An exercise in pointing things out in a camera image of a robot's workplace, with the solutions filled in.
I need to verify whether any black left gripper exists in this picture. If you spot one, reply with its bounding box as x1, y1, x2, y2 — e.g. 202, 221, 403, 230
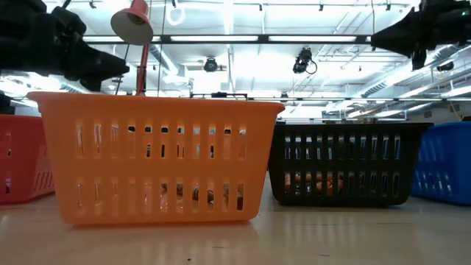
21, 14, 130, 92

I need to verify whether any black ceiling speaker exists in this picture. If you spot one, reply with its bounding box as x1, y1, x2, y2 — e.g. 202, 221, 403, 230
436, 60, 456, 73

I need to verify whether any orange plastic basket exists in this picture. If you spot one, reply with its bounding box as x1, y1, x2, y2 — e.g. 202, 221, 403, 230
26, 91, 286, 226

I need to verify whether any white LED light bar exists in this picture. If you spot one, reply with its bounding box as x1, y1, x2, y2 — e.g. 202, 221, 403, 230
267, 35, 358, 42
82, 35, 163, 42
169, 35, 259, 42

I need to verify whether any black overhead camera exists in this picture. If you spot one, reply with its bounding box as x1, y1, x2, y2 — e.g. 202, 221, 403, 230
292, 46, 318, 75

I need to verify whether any red desk lamp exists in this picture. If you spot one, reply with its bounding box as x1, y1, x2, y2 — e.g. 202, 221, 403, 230
110, 0, 155, 97

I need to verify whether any black round spotlight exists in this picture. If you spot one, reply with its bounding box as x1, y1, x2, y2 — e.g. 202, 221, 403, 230
203, 57, 219, 74

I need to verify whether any blue plastic basket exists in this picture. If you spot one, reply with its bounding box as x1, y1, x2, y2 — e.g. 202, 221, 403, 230
410, 121, 471, 206

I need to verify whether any red plastic basket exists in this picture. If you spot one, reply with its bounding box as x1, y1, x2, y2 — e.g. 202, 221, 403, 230
0, 114, 56, 205

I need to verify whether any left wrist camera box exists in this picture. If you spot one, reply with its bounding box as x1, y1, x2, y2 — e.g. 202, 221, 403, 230
51, 6, 88, 37

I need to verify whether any black plastic basket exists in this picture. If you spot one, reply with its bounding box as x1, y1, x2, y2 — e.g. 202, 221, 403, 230
267, 121, 434, 208

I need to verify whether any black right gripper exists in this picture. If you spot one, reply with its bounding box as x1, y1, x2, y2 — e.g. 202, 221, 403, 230
370, 0, 471, 70

